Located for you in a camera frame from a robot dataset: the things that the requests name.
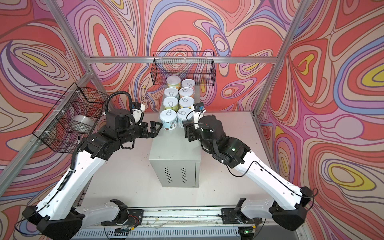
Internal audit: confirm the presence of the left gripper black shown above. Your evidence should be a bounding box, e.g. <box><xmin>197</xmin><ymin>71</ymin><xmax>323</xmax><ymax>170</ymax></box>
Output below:
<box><xmin>116</xmin><ymin>120</ymin><xmax>163</xmax><ymax>147</ymax></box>

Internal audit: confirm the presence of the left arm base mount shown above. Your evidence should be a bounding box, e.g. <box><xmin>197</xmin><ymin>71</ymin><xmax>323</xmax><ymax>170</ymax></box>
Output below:
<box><xmin>101</xmin><ymin>209</ymin><xmax>144</xmax><ymax>227</ymax></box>

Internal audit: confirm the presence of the green circuit board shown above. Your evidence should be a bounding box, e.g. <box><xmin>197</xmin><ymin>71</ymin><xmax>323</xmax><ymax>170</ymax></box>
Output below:
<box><xmin>114</xmin><ymin>227</ymin><xmax>135</xmax><ymax>236</ymax></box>
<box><xmin>239</xmin><ymin>227</ymin><xmax>257</xmax><ymax>235</ymax></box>

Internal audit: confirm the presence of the blue white labelled can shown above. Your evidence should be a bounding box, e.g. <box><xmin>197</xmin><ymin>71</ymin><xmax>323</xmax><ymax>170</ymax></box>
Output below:
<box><xmin>164</xmin><ymin>87</ymin><xmax>180</xmax><ymax>99</ymax></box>

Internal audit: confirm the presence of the orange green labelled can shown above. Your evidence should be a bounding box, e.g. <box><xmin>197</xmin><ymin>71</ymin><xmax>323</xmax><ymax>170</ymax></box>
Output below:
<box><xmin>166</xmin><ymin>76</ymin><xmax>181</xmax><ymax>90</ymax></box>

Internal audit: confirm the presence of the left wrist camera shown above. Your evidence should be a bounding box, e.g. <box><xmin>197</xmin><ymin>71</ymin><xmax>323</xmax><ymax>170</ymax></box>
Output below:
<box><xmin>131</xmin><ymin>102</ymin><xmax>145</xmax><ymax>125</ymax></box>

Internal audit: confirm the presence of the green circuit board right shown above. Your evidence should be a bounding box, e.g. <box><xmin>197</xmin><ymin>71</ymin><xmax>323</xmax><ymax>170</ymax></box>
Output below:
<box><xmin>239</xmin><ymin>227</ymin><xmax>257</xmax><ymax>235</ymax></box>

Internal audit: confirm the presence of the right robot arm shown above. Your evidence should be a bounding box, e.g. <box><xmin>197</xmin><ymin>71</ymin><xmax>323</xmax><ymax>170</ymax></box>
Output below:
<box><xmin>183</xmin><ymin>114</ymin><xmax>315</xmax><ymax>231</ymax></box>

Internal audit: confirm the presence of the black wire basket back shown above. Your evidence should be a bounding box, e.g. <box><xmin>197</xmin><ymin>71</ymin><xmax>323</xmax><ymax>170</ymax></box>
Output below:
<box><xmin>151</xmin><ymin>51</ymin><xmax>216</xmax><ymax>86</ymax></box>

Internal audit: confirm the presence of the black wire basket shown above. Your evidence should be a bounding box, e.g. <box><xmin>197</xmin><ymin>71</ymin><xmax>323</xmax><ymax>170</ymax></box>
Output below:
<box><xmin>33</xmin><ymin>83</ymin><xmax>108</xmax><ymax>154</ymax></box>
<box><xmin>151</xmin><ymin>51</ymin><xmax>216</xmax><ymax>86</ymax></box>

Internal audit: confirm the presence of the grey metal cabinet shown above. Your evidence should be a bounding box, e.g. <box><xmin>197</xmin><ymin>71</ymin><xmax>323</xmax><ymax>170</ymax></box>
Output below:
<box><xmin>148</xmin><ymin>84</ymin><xmax>202</xmax><ymax>189</ymax></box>

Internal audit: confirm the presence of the pink labelled can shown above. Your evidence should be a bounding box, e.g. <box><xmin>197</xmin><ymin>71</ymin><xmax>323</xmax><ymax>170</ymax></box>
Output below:
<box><xmin>181</xmin><ymin>79</ymin><xmax>196</xmax><ymax>90</ymax></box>

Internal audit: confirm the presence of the green circuit board left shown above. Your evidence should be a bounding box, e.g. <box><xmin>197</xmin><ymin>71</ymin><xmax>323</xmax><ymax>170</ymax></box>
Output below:
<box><xmin>114</xmin><ymin>227</ymin><xmax>135</xmax><ymax>236</ymax></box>

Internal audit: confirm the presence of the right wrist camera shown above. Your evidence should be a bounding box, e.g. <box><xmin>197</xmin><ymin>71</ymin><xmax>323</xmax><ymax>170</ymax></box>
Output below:
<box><xmin>192</xmin><ymin>102</ymin><xmax>206</xmax><ymax>129</ymax></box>

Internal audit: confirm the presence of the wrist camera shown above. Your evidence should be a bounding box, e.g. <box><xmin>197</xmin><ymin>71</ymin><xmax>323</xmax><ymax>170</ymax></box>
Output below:
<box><xmin>192</xmin><ymin>102</ymin><xmax>206</xmax><ymax>129</ymax></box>
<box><xmin>131</xmin><ymin>102</ymin><xmax>145</xmax><ymax>125</ymax></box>

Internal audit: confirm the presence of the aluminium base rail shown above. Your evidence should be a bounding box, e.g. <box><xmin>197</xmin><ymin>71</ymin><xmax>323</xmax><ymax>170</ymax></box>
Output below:
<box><xmin>74</xmin><ymin>206</ymin><xmax>312</xmax><ymax>240</ymax></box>

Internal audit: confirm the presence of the peach labelled can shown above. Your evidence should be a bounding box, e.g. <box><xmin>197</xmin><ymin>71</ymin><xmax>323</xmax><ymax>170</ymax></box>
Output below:
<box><xmin>179</xmin><ymin>87</ymin><xmax>195</xmax><ymax>98</ymax></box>

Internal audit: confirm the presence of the can row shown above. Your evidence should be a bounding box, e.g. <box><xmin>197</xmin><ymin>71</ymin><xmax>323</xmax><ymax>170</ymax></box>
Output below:
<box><xmin>160</xmin><ymin>109</ymin><xmax>178</xmax><ymax>131</ymax></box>
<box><xmin>163</xmin><ymin>97</ymin><xmax>179</xmax><ymax>113</ymax></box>
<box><xmin>179</xmin><ymin>97</ymin><xmax>195</xmax><ymax>109</ymax></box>
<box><xmin>177</xmin><ymin>108</ymin><xmax>193</xmax><ymax>129</ymax></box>

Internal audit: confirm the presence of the black wire basket left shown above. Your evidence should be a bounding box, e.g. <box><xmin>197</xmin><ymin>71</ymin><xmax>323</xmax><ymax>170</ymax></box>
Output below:
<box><xmin>33</xmin><ymin>83</ymin><xmax>108</xmax><ymax>154</ymax></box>

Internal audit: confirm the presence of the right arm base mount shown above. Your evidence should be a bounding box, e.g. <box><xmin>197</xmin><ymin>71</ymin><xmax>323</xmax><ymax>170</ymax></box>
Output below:
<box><xmin>218</xmin><ymin>208</ymin><xmax>263</xmax><ymax>226</ymax></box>

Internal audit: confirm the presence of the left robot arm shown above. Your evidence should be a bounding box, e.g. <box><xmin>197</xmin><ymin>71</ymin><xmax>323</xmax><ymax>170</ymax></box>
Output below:
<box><xmin>22</xmin><ymin>91</ymin><xmax>163</xmax><ymax>240</ymax></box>

